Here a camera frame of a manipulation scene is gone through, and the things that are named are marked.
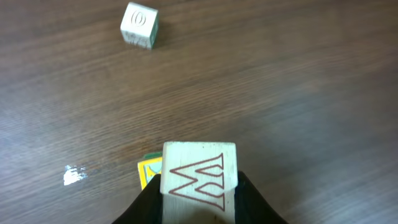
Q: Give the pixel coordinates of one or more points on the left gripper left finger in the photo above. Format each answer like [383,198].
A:
[146,208]

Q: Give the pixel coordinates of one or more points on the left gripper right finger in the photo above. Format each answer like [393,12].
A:
[250,206]

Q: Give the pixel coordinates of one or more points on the yellow top wooden block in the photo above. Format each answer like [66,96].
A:
[148,169]

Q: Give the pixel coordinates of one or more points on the W letter wooden block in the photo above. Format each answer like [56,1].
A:
[198,182]

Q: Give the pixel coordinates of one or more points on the O letter wooden block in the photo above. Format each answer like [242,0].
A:
[139,25]

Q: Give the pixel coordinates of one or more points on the green J letter block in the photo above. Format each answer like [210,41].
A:
[152,155]

